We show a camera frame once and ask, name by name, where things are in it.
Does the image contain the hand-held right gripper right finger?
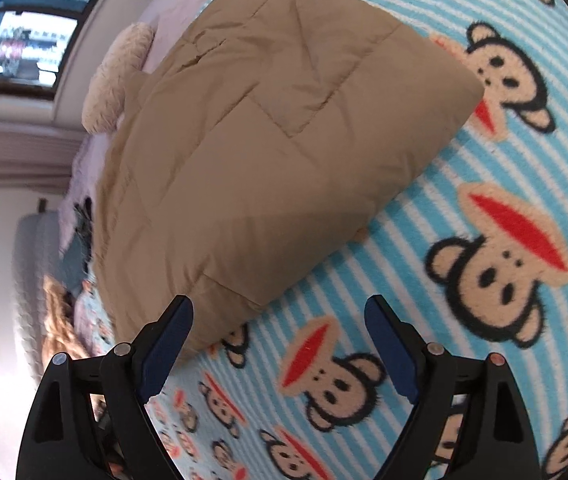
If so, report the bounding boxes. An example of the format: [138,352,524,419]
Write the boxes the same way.
[364,294,555,480]

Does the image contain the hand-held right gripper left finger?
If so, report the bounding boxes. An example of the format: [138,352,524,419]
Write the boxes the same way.
[15,296,195,480]

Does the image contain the tan puffer jacket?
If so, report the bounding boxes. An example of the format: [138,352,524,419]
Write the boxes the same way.
[86,0,487,361]

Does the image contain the yellow striped garment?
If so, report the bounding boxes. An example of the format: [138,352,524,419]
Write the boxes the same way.
[41,275,96,361]

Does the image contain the folded blue jeans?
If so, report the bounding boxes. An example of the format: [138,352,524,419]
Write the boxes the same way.
[61,197,99,288]

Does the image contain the grey padded headboard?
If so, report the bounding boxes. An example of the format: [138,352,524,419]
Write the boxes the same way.
[11,210,67,376]

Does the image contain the monkey print striped blanket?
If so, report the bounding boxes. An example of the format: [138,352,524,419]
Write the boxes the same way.
[79,0,568,480]

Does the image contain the grey curtain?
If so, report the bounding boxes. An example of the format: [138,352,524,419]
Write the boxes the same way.
[0,127,85,191]

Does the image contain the round cream cushion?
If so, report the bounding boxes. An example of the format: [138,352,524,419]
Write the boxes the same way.
[81,22,157,135]

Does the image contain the purple bed cover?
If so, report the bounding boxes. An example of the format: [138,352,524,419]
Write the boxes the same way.
[59,0,250,261]

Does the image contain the dark framed window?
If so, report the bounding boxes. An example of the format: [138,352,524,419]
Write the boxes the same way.
[0,0,120,92]

